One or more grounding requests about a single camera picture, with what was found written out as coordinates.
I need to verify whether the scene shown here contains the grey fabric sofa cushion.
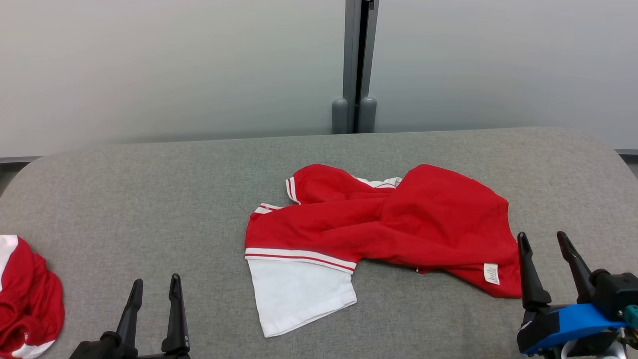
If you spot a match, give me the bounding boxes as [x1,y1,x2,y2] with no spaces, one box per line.
[0,126,638,359]

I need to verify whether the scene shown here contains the grey partition post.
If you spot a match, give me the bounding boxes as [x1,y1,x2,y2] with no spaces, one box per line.
[343,0,380,134]

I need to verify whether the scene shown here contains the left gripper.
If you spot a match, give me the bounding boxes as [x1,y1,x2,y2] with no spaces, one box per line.
[116,273,193,359]

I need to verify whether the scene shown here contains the grey rounded post foot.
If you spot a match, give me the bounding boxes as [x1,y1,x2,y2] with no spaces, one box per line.
[359,96,377,133]
[332,98,349,134]

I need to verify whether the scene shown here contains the red garment with white trim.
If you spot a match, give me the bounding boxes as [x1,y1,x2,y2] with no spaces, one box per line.
[0,234,66,359]

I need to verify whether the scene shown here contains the red jersey with white sleeves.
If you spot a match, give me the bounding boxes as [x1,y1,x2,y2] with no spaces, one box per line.
[244,163,523,338]

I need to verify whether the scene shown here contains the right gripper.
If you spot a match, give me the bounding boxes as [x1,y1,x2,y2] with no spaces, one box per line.
[517,231,629,357]

